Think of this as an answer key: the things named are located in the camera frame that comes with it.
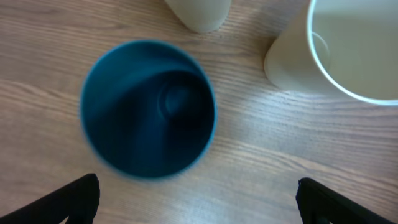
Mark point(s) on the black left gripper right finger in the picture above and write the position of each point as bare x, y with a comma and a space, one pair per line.
319, 204

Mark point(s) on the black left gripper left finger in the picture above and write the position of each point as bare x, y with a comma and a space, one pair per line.
76, 202

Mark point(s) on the blue cup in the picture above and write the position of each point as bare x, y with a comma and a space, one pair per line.
148, 110

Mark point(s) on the beige cup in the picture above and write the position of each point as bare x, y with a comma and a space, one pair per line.
201, 16
339, 48

